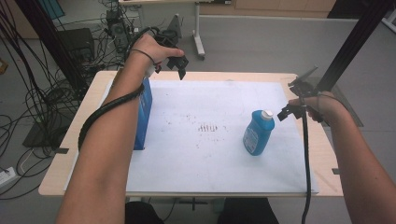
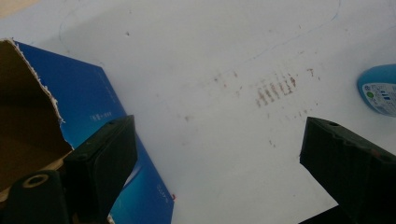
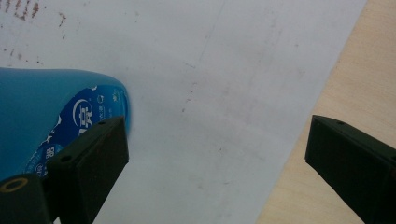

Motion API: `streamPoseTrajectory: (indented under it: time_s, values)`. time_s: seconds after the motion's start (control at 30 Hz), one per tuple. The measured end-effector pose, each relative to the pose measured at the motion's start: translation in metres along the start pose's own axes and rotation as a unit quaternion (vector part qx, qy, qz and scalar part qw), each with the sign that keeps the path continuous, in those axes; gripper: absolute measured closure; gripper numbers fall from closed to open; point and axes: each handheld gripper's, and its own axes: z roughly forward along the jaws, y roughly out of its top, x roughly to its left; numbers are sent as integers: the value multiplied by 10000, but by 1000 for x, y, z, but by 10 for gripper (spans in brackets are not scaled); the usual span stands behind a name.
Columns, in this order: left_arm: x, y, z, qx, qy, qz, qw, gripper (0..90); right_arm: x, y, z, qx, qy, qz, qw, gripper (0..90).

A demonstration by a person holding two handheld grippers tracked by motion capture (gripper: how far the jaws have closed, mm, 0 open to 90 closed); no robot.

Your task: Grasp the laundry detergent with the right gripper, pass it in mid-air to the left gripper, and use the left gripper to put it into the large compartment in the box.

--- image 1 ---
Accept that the bundle of black floor cables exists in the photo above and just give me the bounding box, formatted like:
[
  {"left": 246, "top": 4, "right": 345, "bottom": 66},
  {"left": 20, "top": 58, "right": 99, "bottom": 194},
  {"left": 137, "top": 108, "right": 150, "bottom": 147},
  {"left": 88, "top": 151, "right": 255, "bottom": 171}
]
[{"left": 0, "top": 3, "right": 94, "bottom": 200}]

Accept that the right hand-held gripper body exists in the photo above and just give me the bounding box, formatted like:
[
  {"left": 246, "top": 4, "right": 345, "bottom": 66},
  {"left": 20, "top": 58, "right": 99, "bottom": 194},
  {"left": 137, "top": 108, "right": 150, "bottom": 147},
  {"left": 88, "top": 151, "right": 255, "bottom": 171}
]
[{"left": 288, "top": 65, "right": 319, "bottom": 98}]

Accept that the blue cardboard box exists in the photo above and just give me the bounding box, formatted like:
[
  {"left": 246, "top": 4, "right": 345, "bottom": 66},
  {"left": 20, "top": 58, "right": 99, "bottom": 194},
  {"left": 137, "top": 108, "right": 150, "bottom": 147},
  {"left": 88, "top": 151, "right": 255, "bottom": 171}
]
[{"left": 134, "top": 77, "right": 153, "bottom": 151}]

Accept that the grey metal bracket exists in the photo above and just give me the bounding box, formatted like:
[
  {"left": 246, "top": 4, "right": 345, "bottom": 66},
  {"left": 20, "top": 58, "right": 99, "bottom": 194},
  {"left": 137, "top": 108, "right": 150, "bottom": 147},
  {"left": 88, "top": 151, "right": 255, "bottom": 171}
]
[{"left": 163, "top": 13, "right": 184, "bottom": 42}]

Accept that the person's right leg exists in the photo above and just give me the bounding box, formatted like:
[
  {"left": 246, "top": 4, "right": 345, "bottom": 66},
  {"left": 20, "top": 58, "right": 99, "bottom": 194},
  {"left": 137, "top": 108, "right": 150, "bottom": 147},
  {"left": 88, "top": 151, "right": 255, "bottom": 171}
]
[{"left": 217, "top": 197, "right": 280, "bottom": 224}]

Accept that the white desk leg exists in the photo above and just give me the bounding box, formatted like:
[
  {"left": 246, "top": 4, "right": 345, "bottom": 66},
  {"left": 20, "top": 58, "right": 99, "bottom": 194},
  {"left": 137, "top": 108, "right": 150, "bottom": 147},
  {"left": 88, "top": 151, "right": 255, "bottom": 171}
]
[{"left": 191, "top": 0, "right": 207, "bottom": 61}]

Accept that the blue bottle with white cap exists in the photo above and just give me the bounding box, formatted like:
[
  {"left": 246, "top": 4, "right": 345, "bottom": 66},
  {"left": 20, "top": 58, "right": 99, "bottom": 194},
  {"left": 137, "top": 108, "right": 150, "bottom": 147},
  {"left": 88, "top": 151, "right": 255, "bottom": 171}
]
[{"left": 242, "top": 109, "right": 276, "bottom": 157}]

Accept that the black metal stand post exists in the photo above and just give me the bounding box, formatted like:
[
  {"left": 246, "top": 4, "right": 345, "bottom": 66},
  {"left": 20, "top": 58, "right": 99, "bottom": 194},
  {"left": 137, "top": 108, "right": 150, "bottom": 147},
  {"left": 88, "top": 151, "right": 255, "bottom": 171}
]
[
  {"left": 14, "top": 0, "right": 89, "bottom": 96},
  {"left": 317, "top": 0, "right": 396, "bottom": 94}
]

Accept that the white power strip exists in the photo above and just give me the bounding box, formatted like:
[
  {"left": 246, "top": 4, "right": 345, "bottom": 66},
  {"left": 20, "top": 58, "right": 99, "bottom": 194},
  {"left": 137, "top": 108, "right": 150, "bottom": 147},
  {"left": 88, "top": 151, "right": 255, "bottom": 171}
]
[{"left": 0, "top": 166, "right": 17, "bottom": 189}]

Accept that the grey stand base plate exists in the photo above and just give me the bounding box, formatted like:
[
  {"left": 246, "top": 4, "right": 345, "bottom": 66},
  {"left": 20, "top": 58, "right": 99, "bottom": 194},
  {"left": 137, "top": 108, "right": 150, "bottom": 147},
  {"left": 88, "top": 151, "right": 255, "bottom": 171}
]
[
  {"left": 22, "top": 119, "right": 78, "bottom": 149},
  {"left": 311, "top": 77, "right": 364, "bottom": 128}
]

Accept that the person's left leg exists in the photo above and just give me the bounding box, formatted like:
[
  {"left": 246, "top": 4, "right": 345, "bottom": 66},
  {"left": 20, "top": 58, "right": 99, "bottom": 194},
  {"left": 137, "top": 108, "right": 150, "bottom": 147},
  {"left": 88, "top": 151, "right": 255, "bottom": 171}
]
[{"left": 124, "top": 201, "right": 165, "bottom": 224}]

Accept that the person's left hand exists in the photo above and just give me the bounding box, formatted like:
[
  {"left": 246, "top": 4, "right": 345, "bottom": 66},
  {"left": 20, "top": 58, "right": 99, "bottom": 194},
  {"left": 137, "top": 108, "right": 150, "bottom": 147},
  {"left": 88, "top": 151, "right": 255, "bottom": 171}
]
[{"left": 134, "top": 33, "right": 185, "bottom": 67}]

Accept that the black equipment box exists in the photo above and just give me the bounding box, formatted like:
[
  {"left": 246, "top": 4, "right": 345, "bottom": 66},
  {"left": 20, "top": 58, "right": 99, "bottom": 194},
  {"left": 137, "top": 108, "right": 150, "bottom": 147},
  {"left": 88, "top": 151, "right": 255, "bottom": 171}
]
[{"left": 57, "top": 27, "right": 96, "bottom": 63}]

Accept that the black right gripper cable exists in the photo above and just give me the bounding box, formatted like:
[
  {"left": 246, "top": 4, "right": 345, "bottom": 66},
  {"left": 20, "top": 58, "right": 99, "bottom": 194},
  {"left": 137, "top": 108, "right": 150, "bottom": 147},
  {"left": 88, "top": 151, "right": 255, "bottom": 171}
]
[{"left": 299, "top": 105, "right": 313, "bottom": 224}]

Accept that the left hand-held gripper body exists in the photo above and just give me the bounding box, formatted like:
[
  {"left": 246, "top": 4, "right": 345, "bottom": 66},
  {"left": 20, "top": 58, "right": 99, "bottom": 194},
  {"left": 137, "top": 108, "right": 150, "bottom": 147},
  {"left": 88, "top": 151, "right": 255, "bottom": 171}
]
[{"left": 153, "top": 29, "right": 190, "bottom": 71}]

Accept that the black corrugated left gripper cable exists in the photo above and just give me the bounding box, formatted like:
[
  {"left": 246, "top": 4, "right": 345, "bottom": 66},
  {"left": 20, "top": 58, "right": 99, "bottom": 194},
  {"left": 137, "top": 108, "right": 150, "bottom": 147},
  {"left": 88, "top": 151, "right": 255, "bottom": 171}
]
[{"left": 78, "top": 26, "right": 161, "bottom": 151}]

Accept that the person's leg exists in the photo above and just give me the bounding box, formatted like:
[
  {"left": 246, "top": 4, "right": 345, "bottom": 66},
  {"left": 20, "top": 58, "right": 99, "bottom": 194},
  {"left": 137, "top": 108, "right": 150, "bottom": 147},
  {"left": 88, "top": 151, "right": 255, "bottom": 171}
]
[
  {"left": 124, "top": 201, "right": 165, "bottom": 224},
  {"left": 217, "top": 197, "right": 280, "bottom": 224}
]

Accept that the white paper mat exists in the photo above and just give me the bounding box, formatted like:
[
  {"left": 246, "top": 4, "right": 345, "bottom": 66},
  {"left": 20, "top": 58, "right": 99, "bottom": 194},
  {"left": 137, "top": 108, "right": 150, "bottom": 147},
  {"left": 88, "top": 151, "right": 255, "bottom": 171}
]
[{"left": 64, "top": 78, "right": 319, "bottom": 194}]

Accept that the person's right hand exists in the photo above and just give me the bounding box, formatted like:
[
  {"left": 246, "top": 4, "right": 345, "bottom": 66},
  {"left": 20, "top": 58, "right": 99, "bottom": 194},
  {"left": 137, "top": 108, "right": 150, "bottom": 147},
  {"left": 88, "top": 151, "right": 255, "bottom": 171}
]
[{"left": 288, "top": 91, "right": 347, "bottom": 125}]

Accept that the black computer tower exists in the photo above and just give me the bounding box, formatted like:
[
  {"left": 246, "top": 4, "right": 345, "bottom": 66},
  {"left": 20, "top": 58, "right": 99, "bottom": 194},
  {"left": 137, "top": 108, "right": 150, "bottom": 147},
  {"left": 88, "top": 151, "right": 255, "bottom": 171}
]
[{"left": 106, "top": 8, "right": 133, "bottom": 53}]

